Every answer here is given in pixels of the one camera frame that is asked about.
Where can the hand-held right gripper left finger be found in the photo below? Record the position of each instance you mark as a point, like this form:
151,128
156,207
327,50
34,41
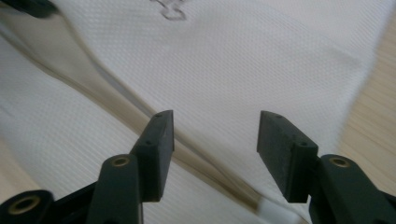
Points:
154,158

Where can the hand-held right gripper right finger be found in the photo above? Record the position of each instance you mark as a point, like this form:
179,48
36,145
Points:
288,158

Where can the white mesh laundry bag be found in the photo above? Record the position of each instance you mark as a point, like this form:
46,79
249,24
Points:
233,71

